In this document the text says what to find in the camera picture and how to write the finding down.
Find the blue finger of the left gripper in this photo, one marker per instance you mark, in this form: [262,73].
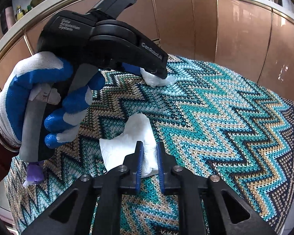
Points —
[131,69]

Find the left gloved hand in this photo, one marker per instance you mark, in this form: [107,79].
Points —
[30,80]

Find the brown lower kitchen cabinets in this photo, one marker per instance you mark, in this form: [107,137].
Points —
[254,38]

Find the purple and white wrapper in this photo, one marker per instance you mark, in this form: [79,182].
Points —
[34,174]

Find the white paper napkin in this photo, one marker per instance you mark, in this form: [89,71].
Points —
[137,128]

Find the white tissue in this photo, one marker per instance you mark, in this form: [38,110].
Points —
[154,81]

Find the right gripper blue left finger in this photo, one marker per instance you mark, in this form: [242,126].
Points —
[140,153]

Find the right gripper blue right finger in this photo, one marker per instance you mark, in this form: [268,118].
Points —
[159,149]

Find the bottles on counter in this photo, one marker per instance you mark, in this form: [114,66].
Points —
[13,16]

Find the zigzag patterned table cloth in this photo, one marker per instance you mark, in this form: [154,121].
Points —
[212,120]

